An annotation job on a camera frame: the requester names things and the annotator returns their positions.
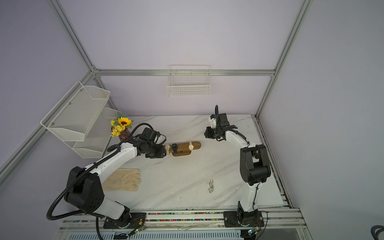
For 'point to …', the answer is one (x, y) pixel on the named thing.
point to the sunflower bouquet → (121, 123)
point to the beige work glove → (123, 179)
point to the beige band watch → (190, 146)
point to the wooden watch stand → (183, 149)
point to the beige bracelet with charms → (167, 147)
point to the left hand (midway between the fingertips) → (162, 155)
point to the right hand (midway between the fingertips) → (206, 135)
